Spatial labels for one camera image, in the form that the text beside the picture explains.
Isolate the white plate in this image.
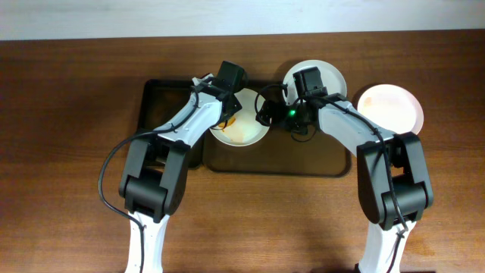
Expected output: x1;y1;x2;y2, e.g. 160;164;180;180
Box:
282;60;347;105
210;88;269;147
357;84;424;134

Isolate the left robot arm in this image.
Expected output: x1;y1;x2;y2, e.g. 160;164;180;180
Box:
118;72;247;272

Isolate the brown large serving tray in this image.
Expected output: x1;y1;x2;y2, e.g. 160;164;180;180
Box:
202;125;352;177

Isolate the black small tray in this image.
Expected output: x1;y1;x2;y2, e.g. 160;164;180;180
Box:
136;79;205;169

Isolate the green and orange sponge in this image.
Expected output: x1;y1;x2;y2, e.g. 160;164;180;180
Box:
217;116;236;130

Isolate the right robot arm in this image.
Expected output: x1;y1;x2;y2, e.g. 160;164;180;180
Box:
256;94;433;272

